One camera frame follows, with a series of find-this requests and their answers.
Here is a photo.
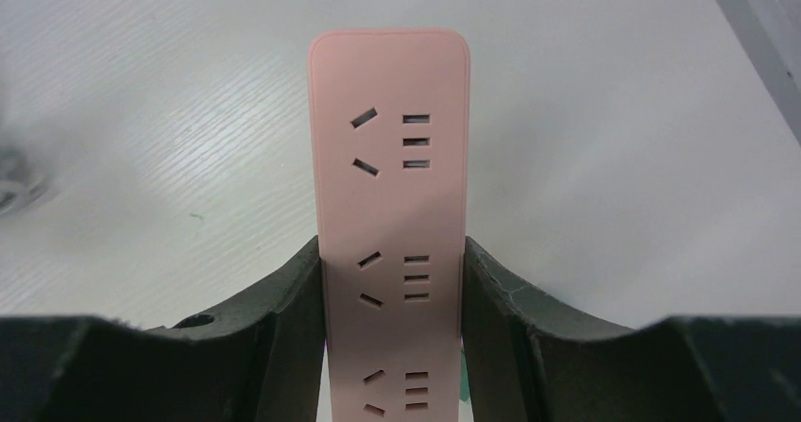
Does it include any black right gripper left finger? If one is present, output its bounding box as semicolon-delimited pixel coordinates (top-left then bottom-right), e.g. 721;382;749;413
1;240;326;421

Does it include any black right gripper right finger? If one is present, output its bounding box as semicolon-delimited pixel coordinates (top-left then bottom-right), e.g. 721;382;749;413
462;240;800;421

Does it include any pink power strip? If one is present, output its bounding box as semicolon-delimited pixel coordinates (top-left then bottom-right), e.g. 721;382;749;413
308;28;470;421

